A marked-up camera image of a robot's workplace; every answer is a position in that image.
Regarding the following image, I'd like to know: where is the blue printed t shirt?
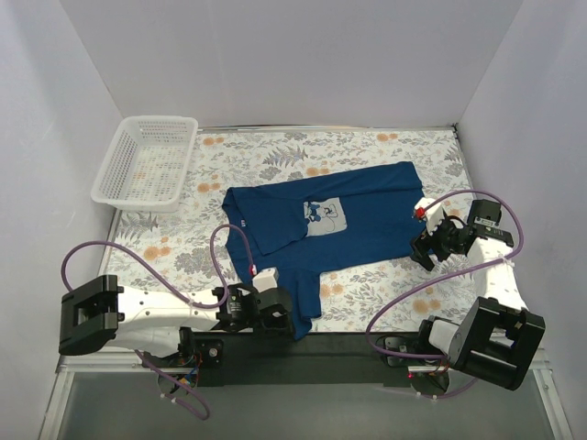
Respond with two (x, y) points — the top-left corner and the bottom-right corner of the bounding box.
(222, 161), (424, 340)

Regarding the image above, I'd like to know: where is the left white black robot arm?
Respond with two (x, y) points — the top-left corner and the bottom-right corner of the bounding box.
(59, 269), (294, 367)

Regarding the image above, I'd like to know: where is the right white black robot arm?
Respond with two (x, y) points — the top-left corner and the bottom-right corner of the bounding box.
(411, 198), (546, 391)

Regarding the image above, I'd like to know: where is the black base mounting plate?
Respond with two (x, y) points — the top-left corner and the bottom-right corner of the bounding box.
(194, 332), (449, 388)

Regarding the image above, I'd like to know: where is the floral patterned table mat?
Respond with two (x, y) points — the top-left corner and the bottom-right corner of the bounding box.
(103, 129), (476, 333)

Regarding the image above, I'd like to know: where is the white plastic mesh basket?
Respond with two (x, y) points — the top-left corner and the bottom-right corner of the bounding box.
(91, 115), (198, 213)

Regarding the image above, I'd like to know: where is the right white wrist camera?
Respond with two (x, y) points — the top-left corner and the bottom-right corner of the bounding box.
(414, 197), (446, 236)

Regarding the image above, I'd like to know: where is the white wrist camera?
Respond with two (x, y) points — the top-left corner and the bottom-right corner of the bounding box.
(252, 267), (279, 292)
(414, 197), (446, 236)

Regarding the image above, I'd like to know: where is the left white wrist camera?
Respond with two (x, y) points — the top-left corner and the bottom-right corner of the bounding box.
(252, 267), (279, 292)

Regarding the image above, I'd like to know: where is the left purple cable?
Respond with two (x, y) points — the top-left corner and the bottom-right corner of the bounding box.
(61, 224), (258, 421)

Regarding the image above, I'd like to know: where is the aluminium frame rail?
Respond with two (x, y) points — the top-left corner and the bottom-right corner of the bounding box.
(57, 332), (551, 372)

